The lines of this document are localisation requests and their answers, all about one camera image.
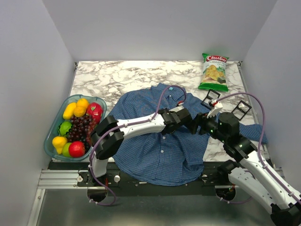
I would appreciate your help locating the yellow pear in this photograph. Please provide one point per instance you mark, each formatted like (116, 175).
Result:
(59, 142)

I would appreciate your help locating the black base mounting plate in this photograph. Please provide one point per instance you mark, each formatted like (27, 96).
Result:
(121, 184)

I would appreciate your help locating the teal plastic fruit basket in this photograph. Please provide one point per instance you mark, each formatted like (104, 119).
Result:
(53, 132)

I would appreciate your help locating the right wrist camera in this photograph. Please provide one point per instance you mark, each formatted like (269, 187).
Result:
(216, 107)

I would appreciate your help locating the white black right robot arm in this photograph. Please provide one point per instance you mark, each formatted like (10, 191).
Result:
(248, 170)

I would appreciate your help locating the green cassava chips bag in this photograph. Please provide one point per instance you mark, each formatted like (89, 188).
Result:
(214, 73)

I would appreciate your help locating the yellow mango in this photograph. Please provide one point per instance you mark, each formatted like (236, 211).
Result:
(69, 111)

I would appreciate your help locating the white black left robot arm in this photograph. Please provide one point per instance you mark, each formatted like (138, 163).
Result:
(109, 134)

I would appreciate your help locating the orange fruit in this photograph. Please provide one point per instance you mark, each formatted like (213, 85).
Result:
(82, 103)
(79, 111)

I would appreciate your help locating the dark purple grapes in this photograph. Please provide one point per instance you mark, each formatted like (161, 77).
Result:
(81, 129)

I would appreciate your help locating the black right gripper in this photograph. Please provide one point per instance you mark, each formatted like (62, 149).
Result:
(201, 119)

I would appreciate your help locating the green apple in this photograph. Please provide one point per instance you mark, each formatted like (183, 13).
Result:
(65, 150)

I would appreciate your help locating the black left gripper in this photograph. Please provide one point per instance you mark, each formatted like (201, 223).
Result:
(170, 112)

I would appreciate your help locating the blue checked shirt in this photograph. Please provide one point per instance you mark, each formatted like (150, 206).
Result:
(166, 160)

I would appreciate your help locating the aluminium frame rail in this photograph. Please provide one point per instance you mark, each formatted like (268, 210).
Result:
(58, 179)

